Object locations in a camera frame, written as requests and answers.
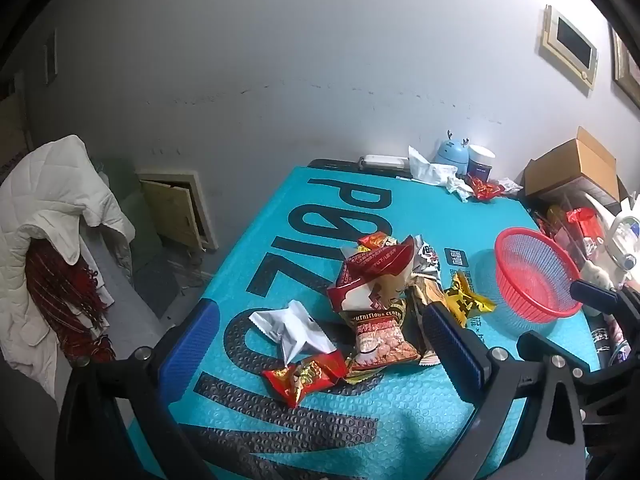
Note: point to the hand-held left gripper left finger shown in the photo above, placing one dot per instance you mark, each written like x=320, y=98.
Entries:
x=190, y=355

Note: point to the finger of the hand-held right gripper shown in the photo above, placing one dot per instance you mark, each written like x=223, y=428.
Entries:
x=532, y=345
x=595, y=295

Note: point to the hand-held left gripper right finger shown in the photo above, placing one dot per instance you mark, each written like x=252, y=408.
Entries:
x=450, y=355

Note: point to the red plastic basket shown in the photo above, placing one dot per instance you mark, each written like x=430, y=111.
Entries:
x=530, y=280

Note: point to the white snack packet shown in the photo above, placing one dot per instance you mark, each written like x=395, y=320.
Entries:
x=295, y=330

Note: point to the red white snack bag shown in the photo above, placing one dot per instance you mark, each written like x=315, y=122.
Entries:
x=370, y=270

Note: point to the red gold candy packet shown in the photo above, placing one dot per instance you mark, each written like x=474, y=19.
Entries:
x=305, y=377

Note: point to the white plush toy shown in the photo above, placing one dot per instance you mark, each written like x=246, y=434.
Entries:
x=595, y=275

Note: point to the yellow black snack packet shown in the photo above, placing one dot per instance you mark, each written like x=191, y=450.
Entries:
x=467, y=300

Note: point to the white plastic jug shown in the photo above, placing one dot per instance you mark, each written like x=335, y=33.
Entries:
x=622, y=240

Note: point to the gold foil snack packet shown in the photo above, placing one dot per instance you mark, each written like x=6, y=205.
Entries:
x=425, y=292

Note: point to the biscuit print snack packet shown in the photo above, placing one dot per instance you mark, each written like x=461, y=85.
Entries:
x=382, y=342

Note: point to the red gift pack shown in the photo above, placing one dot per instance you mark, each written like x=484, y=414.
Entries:
x=582, y=222

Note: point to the grey floor mat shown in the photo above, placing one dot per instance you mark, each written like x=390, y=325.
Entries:
x=157, y=282

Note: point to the black white foil packet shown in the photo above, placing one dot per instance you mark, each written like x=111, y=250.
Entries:
x=429, y=260

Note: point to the cardboard box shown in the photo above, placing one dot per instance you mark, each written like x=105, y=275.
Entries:
x=590, y=160

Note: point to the red crumpled wrapper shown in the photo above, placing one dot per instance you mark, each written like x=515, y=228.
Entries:
x=482, y=190

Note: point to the crumpled white paper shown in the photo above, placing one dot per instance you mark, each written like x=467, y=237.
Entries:
x=457, y=189

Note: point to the white blue jar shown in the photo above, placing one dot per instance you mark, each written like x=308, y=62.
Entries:
x=480, y=162

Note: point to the white plastic bag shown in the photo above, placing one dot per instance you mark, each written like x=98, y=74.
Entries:
x=425, y=170

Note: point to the blue antlered humidifier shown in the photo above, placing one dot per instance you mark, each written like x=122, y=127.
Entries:
x=450, y=152

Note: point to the white power strip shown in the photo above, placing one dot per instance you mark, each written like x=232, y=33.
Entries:
x=385, y=162

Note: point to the white quilted jacket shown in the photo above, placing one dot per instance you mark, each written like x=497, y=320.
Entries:
x=40, y=195

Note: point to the wooden wall hatch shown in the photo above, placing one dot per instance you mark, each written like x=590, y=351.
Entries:
x=170, y=205

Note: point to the dark picture frame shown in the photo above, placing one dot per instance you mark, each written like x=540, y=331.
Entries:
x=627, y=70

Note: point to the cream picture frame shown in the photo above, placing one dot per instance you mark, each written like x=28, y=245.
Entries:
x=572, y=35

